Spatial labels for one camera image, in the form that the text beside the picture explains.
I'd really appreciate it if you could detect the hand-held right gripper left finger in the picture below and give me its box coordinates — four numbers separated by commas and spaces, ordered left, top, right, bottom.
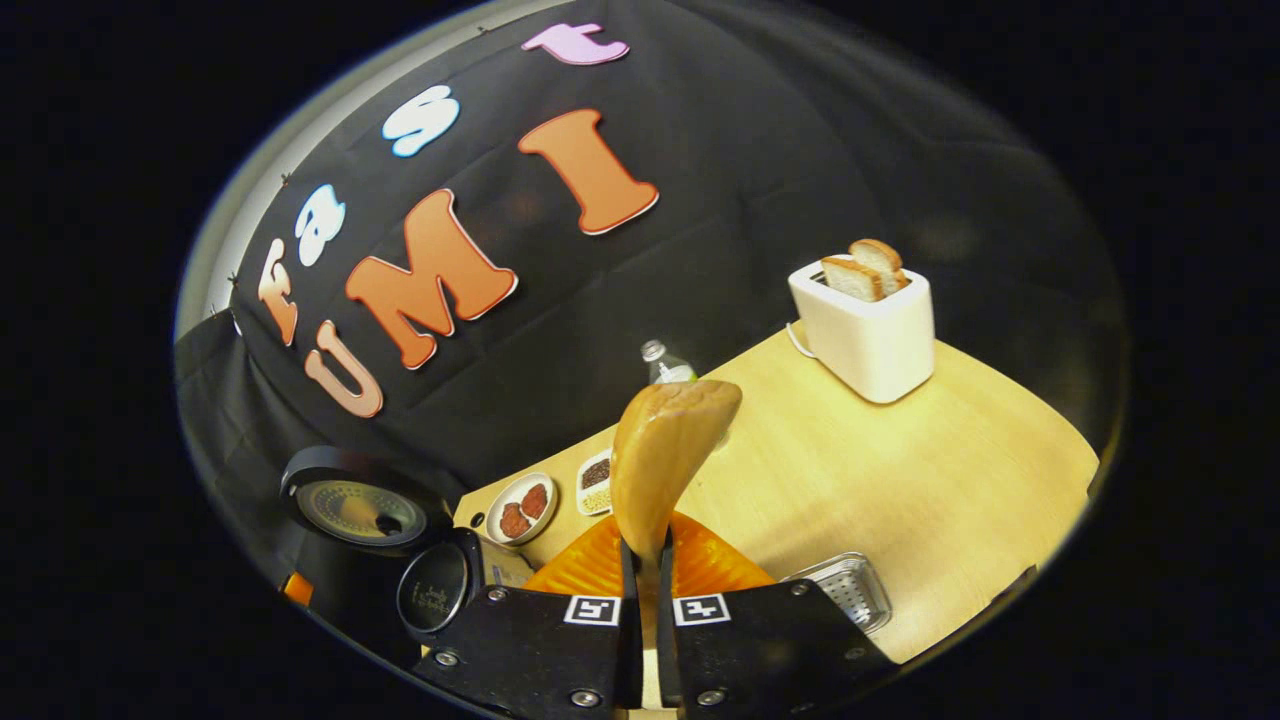
410, 515, 641, 716

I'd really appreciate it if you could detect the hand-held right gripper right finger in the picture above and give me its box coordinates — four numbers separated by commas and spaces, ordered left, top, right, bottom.
655, 510, 896, 719

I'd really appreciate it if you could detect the metal wire chopstick holder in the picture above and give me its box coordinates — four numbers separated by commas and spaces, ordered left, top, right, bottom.
780, 552, 894, 636

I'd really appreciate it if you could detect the black rice cooker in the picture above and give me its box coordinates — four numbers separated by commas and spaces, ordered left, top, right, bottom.
278, 444, 537, 651

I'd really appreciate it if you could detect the wooden spoon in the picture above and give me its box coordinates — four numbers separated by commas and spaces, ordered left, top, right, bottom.
612, 380, 744, 576

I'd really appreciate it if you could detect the round white plate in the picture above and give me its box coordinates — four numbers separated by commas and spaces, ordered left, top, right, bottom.
485, 471, 559, 547

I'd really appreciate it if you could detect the white divided dish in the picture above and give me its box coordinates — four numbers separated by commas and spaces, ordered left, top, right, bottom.
576, 450, 617, 517

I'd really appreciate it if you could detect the green label drink bottle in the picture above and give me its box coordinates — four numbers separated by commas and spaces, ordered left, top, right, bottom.
641, 340, 731, 451

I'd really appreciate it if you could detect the white toaster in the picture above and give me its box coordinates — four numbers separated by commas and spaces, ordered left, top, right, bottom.
787, 255, 936, 405

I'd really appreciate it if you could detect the toast bread slice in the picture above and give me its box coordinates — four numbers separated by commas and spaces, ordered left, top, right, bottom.
849, 238, 909, 294
822, 256, 886, 303

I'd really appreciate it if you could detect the black backdrop cloth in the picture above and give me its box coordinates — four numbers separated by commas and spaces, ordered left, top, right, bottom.
172, 0, 1126, 611

